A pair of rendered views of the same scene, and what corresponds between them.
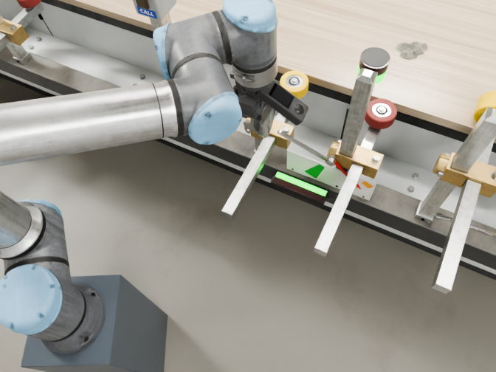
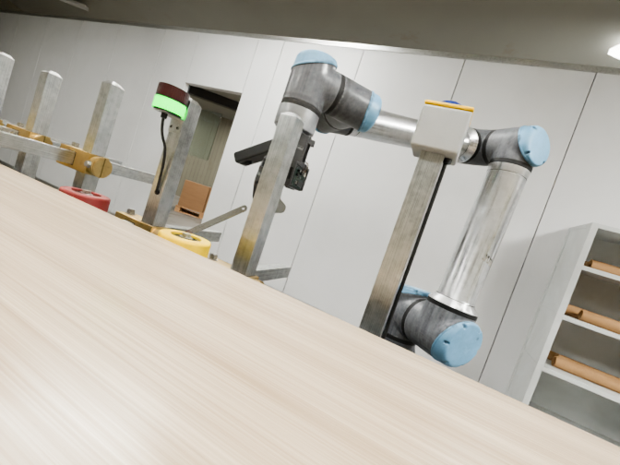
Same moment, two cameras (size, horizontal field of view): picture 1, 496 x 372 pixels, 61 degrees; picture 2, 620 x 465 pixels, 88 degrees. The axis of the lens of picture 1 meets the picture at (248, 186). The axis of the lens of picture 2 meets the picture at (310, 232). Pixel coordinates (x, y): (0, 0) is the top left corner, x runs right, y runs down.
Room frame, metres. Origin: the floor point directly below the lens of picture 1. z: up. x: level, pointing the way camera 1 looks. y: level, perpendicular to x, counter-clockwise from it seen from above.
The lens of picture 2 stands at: (1.32, -0.10, 1.00)
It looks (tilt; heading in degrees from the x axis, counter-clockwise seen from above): 3 degrees down; 167
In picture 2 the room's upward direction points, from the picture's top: 19 degrees clockwise
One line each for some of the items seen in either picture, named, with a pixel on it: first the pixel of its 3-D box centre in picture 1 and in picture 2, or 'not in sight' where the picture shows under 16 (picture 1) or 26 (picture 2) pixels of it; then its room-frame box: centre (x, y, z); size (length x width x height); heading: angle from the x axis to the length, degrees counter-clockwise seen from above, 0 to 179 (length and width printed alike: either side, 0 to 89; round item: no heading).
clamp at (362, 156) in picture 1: (354, 156); (141, 231); (0.56, -0.29, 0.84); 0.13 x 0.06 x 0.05; 56
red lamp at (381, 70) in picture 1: (374, 61); (172, 94); (0.61, -0.30, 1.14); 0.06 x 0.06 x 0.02
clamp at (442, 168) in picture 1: (466, 173); (85, 161); (0.42, -0.50, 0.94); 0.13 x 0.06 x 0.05; 56
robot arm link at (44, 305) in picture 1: (39, 300); (406, 309); (0.31, 0.55, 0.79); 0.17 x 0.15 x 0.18; 12
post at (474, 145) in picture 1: (451, 177); (87, 177); (0.43, -0.48, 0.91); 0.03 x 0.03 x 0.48; 56
